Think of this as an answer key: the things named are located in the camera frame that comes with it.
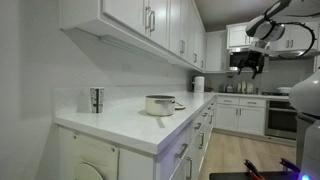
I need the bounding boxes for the white pot on stove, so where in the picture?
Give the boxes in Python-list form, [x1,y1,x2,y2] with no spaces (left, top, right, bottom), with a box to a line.
[277,87,292,94]

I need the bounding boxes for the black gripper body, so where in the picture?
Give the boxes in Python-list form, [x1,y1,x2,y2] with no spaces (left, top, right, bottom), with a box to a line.
[238,51,264,72]

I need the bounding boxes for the white paper towel roll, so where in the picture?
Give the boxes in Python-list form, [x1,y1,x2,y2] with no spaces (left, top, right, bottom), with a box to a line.
[194,76,205,93]

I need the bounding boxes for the stainless steel oven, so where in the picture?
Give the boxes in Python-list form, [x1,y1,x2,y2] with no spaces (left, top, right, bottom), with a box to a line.
[265,100,297,140]

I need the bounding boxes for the stainless steel microwave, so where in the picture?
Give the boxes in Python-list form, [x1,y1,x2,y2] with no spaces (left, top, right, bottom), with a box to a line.
[228,48,269,74]

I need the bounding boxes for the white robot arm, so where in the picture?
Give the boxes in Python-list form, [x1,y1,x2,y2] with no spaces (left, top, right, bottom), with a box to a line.
[237,0,320,180]

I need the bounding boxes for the white drawer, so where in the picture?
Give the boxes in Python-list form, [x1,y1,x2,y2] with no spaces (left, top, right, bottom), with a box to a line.
[190,112,208,140]
[157,129,189,180]

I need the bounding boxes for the white plates on counter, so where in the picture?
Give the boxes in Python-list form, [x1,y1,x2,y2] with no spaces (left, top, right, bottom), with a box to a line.
[237,81,254,94]

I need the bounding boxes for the white upper wall cabinets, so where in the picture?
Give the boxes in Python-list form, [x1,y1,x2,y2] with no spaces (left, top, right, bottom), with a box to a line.
[59,0,206,72]

